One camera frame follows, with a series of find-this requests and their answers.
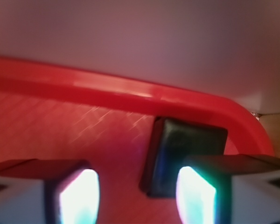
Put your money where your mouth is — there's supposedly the black box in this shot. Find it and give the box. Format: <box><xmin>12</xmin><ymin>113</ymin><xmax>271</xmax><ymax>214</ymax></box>
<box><xmin>139</xmin><ymin>117</ymin><xmax>228</xmax><ymax>198</ymax></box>

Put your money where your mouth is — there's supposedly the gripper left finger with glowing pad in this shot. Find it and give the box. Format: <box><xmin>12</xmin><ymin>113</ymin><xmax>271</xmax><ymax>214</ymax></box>
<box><xmin>0</xmin><ymin>159</ymin><xmax>100</xmax><ymax>224</ymax></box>

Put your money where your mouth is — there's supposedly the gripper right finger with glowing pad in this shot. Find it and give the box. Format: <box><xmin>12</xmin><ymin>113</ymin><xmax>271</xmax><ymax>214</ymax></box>
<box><xmin>176</xmin><ymin>154</ymin><xmax>280</xmax><ymax>224</ymax></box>

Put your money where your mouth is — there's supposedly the brown cardboard box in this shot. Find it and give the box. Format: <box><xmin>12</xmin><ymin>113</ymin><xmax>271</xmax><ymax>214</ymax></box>
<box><xmin>259</xmin><ymin>113</ymin><xmax>280</xmax><ymax>158</ymax></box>

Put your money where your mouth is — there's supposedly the red plastic tray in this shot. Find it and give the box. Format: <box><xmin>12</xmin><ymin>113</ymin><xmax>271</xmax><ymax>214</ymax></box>
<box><xmin>0</xmin><ymin>57</ymin><xmax>274</xmax><ymax>224</ymax></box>

